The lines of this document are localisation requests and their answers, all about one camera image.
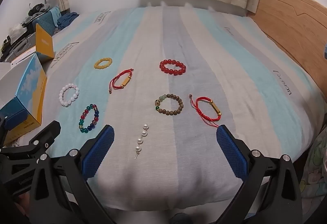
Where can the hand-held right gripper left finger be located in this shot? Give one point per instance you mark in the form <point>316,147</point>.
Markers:
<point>100,151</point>

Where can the white plastic bag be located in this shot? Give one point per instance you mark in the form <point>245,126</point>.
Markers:
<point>17,28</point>

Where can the white cardboard box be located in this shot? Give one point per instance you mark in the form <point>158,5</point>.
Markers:
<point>30,86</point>

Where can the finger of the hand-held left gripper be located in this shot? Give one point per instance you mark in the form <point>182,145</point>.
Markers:
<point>47,133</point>
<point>3,127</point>

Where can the dark blue clothes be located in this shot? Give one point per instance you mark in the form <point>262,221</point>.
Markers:
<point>67,19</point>

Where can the teal suitcase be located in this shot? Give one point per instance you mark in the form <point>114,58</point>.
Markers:
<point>47,22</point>

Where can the grey suitcase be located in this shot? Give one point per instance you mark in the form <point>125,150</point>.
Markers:
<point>16,46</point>

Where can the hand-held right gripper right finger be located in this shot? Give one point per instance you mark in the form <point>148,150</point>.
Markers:
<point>232,153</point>

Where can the striped bed sheet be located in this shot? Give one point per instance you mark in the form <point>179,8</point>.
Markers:
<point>178,42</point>

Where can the black items pile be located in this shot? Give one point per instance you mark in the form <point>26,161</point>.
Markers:
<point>35,8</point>

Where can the wooden headboard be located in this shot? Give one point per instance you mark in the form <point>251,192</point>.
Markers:
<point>296,17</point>

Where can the printed green cloth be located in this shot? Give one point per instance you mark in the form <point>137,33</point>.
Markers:
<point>316,162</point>

